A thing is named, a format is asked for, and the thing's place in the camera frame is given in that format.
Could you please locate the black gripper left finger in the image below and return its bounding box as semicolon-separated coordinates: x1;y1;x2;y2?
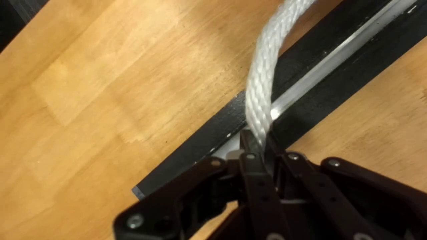
240;129;263;156

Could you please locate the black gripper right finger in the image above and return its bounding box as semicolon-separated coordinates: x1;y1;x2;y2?
264;133;283;161

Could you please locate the white braided rope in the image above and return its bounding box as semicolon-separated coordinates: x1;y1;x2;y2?
243;0;318;148

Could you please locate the long black rail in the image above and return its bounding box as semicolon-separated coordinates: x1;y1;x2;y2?
132;0;427;199

